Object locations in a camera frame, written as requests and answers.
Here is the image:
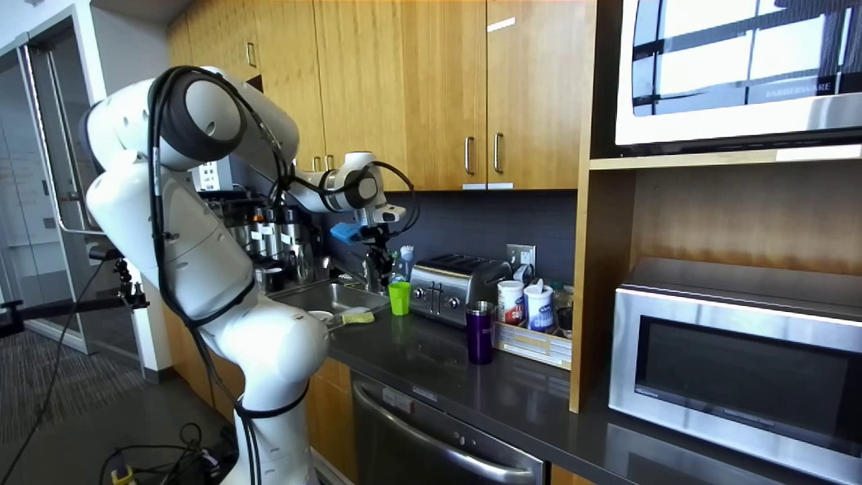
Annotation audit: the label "white wall outlet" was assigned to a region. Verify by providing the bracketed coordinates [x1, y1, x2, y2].
[192, 155, 223, 195]
[503, 239, 541, 273]

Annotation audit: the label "clear dish soap bottle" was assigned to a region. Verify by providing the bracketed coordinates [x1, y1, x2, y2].
[387, 243, 417, 289]

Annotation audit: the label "plain wooden base cabinet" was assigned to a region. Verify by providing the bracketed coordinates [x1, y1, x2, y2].
[160, 305, 359, 482]

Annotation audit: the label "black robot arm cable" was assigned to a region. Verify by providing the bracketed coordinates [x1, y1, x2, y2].
[146, 61, 422, 485]

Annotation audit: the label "green plastic cup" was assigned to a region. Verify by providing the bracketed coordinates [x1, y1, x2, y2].
[385, 279, 414, 321]

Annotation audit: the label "glass door wall oven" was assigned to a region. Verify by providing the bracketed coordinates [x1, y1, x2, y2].
[612, 0, 862, 150]

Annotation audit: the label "black coffee machine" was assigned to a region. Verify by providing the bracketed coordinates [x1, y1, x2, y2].
[207, 158, 315, 293]

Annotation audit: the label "yellow sponge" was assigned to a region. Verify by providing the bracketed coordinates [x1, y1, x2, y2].
[335, 305, 379, 328]

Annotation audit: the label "stainless steel toaster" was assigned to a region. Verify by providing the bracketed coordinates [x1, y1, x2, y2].
[406, 254, 502, 332]

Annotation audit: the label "stainless steel dishwasher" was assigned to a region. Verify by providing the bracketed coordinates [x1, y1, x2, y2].
[347, 374, 552, 485]

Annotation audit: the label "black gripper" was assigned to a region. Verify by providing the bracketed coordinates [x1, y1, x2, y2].
[359, 222, 398, 279]

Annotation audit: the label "wooden condiment caddy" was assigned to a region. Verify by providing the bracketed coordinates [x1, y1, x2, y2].
[496, 316, 577, 374]

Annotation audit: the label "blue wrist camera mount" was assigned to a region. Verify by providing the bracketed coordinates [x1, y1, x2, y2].
[325, 217, 370, 250]

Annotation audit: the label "wooden wall cabinet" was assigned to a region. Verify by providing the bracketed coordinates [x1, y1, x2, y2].
[165, 0, 588, 195]

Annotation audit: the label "black floor cables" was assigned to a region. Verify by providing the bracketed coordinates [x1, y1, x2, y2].
[95, 417, 242, 485]

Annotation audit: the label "microwave oven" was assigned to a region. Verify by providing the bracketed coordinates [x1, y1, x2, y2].
[605, 283, 862, 485]

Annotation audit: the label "red white packet box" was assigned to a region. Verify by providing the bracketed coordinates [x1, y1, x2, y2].
[496, 277, 529, 328]

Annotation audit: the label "black camera tripod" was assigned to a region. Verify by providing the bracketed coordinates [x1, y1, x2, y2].
[0, 250, 153, 343]

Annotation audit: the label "glass door metal frame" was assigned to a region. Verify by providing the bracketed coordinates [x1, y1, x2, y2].
[0, 10, 107, 358]

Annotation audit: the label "purple tumbler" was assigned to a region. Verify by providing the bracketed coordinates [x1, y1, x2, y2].
[463, 300, 498, 366]

